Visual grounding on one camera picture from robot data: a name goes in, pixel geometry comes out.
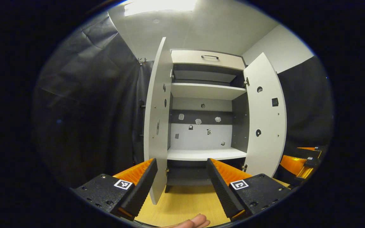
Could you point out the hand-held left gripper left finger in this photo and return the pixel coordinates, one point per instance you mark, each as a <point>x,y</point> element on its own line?
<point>143,190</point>

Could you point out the black backdrop cloth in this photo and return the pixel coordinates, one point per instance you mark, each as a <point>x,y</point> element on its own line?
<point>90,126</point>

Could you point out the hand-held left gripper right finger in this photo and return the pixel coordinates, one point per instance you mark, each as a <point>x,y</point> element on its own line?
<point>220,190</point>

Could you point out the beige double-door shoe cabinet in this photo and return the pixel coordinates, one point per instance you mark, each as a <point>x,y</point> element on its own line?
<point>201,154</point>

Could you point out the beige cabinet drawer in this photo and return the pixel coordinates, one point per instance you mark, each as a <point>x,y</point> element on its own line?
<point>185,57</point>

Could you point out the ceiling light panel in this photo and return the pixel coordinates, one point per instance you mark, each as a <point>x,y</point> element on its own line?
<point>160,4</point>

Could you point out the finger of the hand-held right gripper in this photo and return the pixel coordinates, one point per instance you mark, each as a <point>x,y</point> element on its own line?
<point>291,164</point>
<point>309,153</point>

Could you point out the beige shoe cabinet door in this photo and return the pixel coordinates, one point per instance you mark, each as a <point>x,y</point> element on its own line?
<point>155,152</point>
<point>265,152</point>

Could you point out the ceiling smoke detector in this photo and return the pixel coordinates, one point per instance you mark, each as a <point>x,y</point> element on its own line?
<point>156,21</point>

